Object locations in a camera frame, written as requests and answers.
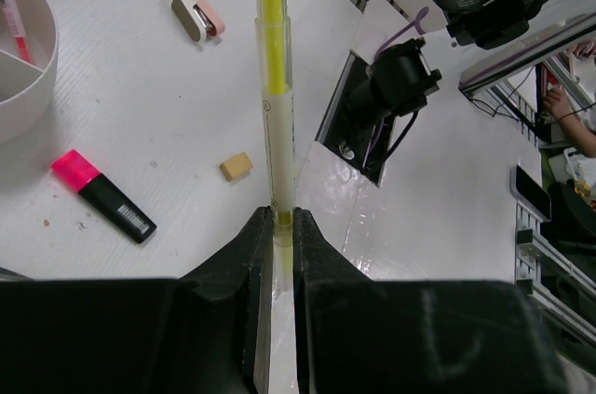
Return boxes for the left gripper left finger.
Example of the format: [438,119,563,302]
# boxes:
[179,207,273,393]

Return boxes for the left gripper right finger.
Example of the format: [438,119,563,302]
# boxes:
[292,208,371,393]

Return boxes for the thin yellow highlighter pen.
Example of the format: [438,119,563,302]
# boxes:
[255,0,295,275]

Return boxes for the thin red highlighter pen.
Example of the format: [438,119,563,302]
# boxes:
[1,0,35,65]

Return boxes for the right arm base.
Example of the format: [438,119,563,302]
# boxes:
[316,37,442,185]

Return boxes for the person hand in background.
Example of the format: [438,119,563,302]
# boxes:
[543,86,572,121]

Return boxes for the tan eraser block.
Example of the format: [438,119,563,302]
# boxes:
[220,152,253,182]

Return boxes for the pink mini stapler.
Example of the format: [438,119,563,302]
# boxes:
[170,0,225,44]

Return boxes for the pink capped black highlighter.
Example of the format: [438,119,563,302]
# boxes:
[50,149,156,244]

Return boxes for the white round divided organizer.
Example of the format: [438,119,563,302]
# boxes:
[1,0,59,143]

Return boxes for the smartphone on rail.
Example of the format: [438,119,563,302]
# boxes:
[509,166,552,222]

